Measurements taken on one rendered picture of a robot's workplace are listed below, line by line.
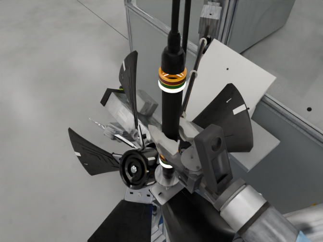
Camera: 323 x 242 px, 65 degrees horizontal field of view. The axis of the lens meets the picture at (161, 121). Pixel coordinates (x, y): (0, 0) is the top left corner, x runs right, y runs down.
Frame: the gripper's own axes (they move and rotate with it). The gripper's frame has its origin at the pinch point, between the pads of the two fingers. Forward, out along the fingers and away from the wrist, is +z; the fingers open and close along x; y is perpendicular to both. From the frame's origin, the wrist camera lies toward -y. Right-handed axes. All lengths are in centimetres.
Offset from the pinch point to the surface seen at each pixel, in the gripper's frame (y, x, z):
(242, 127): 6.0, 16.2, -10.0
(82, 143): 35.8, -11.1, 30.7
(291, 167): 78, 70, -21
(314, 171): 68, 70, -30
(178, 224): 30.0, -4.5, -12.8
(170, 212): 29.3, -4.1, -9.2
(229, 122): 7.5, 16.4, -6.5
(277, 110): 49, 70, -1
